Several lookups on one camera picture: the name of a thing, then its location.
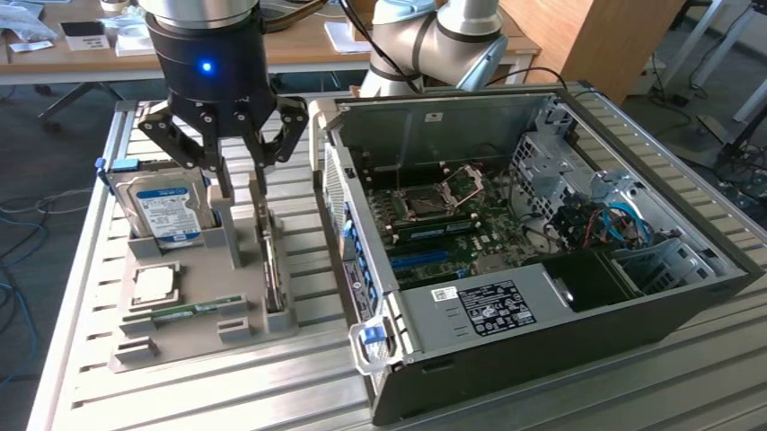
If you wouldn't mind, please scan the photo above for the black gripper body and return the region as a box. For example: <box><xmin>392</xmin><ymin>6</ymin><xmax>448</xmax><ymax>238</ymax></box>
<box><xmin>145</xmin><ymin>7</ymin><xmax>278</xmax><ymax>138</ymax></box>

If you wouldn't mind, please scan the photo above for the hard disk with blue rails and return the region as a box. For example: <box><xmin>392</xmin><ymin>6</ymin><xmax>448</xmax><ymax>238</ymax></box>
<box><xmin>93</xmin><ymin>156</ymin><xmax>223</xmax><ymax>250</ymax></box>

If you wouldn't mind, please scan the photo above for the white disc sleeve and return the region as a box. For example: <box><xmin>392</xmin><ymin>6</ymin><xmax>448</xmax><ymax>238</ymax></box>
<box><xmin>111</xmin><ymin>16</ymin><xmax>158</xmax><ymax>58</ymax></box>

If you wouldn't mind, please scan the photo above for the wooden desk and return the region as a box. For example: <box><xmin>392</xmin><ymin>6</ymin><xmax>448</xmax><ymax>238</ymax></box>
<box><xmin>0</xmin><ymin>0</ymin><xmax>541</xmax><ymax>87</ymax></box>

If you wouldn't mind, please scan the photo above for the black and white box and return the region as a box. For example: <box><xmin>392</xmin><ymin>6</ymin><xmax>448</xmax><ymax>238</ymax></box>
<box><xmin>58</xmin><ymin>20</ymin><xmax>111</xmax><ymax>52</ymax></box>

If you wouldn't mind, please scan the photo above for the CPU socket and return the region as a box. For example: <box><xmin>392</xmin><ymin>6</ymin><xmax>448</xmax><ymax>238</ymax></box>
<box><xmin>398</xmin><ymin>184</ymin><xmax>448</xmax><ymax>222</ymax></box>

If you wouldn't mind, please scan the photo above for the grey parts rack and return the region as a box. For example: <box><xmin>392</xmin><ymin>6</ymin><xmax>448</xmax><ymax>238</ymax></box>
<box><xmin>106</xmin><ymin>168</ymin><xmax>301</xmax><ymax>374</ymax></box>

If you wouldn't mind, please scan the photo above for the small white label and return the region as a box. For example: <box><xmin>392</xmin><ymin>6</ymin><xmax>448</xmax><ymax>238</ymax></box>
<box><xmin>6</xmin><ymin>40</ymin><xmax>55</xmax><ymax>54</ymax></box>

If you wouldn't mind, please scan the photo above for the graphics card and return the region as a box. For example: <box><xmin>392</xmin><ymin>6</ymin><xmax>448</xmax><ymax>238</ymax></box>
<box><xmin>257</xmin><ymin>172</ymin><xmax>287</xmax><ymax>316</ymax></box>

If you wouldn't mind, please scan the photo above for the metal socket cover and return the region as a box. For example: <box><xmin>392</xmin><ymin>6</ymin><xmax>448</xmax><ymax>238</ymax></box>
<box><xmin>438</xmin><ymin>163</ymin><xmax>488</xmax><ymax>208</ymax></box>

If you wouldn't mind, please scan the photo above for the silver CPU chip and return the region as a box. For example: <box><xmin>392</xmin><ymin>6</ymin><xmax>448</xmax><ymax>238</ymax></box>
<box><xmin>130</xmin><ymin>263</ymin><xmax>182</xmax><ymax>307</ymax></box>

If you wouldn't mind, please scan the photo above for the installed RAM stick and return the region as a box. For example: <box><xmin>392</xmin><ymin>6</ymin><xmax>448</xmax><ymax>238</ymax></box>
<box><xmin>389</xmin><ymin>214</ymin><xmax>481</xmax><ymax>244</ymax></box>

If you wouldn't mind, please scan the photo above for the clear plastic bag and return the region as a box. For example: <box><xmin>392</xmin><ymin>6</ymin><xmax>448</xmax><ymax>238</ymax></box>
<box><xmin>0</xmin><ymin>3</ymin><xmax>59</xmax><ymax>42</ymax></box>

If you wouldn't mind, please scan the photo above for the blue expansion slot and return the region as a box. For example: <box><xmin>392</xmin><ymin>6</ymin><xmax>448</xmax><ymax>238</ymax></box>
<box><xmin>388</xmin><ymin>250</ymin><xmax>452</xmax><ymax>271</ymax></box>

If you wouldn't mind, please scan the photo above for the green RAM stick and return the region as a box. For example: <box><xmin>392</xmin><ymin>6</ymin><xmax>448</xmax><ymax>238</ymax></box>
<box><xmin>121</xmin><ymin>295</ymin><xmax>247</xmax><ymax>322</ymax></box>

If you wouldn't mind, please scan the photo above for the green motherboard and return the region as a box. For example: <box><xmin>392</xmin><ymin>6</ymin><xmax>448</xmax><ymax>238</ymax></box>
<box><xmin>362</xmin><ymin>163</ymin><xmax>544</xmax><ymax>291</ymax></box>

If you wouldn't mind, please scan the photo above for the metal disk bay cage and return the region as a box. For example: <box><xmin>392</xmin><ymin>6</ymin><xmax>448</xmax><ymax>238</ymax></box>
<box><xmin>506</xmin><ymin>128</ymin><xmax>601</xmax><ymax>219</ymax></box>

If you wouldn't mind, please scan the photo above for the grey power supply unit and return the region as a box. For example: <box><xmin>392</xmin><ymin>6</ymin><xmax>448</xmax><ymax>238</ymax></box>
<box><xmin>394</xmin><ymin>263</ymin><xmax>573</xmax><ymax>361</ymax></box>

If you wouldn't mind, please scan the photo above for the wooden cabinet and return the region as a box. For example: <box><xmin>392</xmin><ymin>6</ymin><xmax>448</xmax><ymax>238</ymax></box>
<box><xmin>496</xmin><ymin>0</ymin><xmax>688</xmax><ymax>105</ymax></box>

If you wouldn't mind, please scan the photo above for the black open PC case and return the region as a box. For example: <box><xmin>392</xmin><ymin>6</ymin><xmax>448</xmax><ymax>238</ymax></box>
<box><xmin>306</xmin><ymin>86</ymin><xmax>765</xmax><ymax>427</ymax></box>

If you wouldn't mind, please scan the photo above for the black chair base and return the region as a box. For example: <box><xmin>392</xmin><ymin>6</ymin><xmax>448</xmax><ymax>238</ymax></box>
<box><xmin>692</xmin><ymin>101</ymin><xmax>767</xmax><ymax>183</ymax></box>

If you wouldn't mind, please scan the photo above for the white floor cable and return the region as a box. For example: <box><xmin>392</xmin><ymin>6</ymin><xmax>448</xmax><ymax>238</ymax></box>
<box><xmin>0</xmin><ymin>186</ymin><xmax>94</xmax><ymax>216</ymax></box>

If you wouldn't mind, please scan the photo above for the blue floor cable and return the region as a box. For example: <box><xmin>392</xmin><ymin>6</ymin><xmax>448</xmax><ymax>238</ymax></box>
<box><xmin>0</xmin><ymin>214</ymin><xmax>47</xmax><ymax>390</ymax></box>

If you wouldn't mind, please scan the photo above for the red orange wire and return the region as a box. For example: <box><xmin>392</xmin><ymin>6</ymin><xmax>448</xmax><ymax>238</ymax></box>
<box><xmin>584</xmin><ymin>207</ymin><xmax>608</xmax><ymax>237</ymax></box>

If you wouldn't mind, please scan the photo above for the blue data wire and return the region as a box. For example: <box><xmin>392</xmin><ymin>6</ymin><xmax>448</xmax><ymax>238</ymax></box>
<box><xmin>602</xmin><ymin>201</ymin><xmax>654</xmax><ymax>253</ymax></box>

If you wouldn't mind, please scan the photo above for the white table frame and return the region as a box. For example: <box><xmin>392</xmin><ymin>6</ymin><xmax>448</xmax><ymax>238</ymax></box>
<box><xmin>654</xmin><ymin>0</ymin><xmax>767</xmax><ymax>123</ymax></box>

